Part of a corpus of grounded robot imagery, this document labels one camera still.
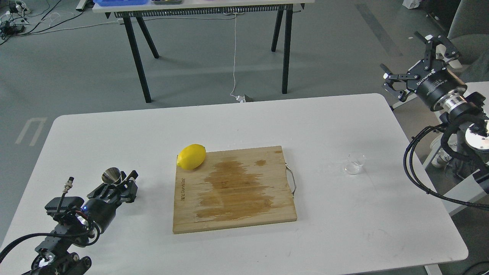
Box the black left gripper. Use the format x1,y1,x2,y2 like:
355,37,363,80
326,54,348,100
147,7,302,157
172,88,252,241
81,170,139,234

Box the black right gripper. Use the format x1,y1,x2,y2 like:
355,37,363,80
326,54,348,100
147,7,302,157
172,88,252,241
380,31,467,112

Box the steel jigger measuring cup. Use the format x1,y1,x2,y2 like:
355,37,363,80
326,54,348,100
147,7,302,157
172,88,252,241
101,167,122,186

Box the small clear glass cup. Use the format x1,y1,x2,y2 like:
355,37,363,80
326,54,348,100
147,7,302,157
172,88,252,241
342,152,367,175

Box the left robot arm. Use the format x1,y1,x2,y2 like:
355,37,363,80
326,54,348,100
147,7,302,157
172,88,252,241
1,167,138,275

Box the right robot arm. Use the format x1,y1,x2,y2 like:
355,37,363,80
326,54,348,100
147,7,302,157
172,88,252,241
380,32,488,211

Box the grey office chair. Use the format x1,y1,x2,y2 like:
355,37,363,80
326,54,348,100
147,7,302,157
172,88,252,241
390,0,489,168

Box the yellow lemon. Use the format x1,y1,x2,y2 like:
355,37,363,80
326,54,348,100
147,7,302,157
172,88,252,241
176,144,206,170

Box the bamboo cutting board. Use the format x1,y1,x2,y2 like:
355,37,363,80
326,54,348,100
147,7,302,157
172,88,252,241
173,146,297,234

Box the black legged background table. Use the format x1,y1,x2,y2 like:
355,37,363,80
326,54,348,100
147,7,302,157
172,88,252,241
93,0,316,104

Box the blue tray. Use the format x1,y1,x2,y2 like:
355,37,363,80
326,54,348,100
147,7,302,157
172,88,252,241
93,0,148,7

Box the white hanging cable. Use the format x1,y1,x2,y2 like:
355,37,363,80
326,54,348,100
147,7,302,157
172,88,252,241
228,13,249,103

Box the floor cables and adapters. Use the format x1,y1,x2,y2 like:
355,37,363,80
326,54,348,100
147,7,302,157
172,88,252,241
0,0,92,40

